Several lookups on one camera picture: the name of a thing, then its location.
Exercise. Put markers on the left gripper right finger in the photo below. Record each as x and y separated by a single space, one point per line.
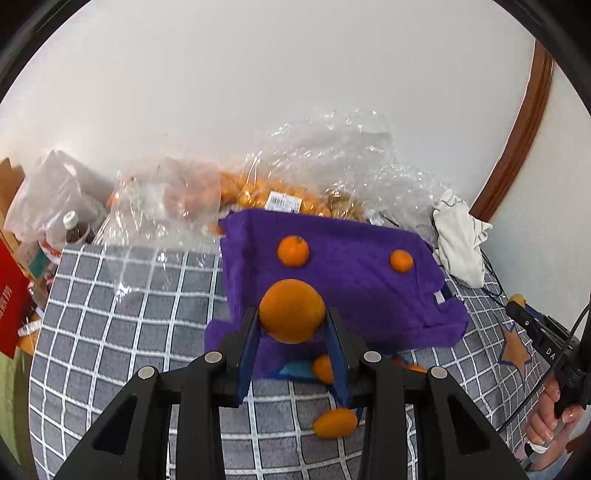
454 438

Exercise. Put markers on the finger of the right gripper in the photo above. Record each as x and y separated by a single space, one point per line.
531 320
548 322

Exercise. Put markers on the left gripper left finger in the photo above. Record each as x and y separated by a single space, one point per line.
129 439

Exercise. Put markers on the small orange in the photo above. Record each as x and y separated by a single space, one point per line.
401 261

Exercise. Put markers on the small yellow kumquat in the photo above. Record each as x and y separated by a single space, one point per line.
518 299

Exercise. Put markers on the right hand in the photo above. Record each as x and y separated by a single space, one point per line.
544 426

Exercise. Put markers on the oval orange on sheet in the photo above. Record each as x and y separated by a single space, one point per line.
334 424

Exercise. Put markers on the orange under towel edge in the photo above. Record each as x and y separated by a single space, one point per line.
322 369

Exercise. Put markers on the white cloth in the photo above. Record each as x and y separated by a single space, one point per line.
460 236

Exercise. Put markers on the blue bowl under towel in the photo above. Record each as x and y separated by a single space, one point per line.
299 370

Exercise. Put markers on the grey checked bedsheet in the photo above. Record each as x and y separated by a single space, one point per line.
113 310

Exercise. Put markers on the purple towel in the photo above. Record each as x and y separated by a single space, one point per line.
349 267

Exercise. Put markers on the red box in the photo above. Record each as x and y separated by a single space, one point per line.
15 302

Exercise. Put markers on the clear bag of tangerines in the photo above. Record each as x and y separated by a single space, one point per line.
165 203

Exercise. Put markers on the white capped bottle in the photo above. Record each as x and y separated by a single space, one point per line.
77 230

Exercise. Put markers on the white barcode label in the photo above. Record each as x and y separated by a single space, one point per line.
280 202

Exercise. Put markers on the large clear plastic bag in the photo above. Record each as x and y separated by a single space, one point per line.
339 165

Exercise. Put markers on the white plastic bag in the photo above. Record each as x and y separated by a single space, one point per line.
55 186

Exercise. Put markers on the brown wooden door frame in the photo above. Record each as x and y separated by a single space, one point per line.
521 137

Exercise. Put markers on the wooden chair frame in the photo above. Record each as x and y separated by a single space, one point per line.
11 178

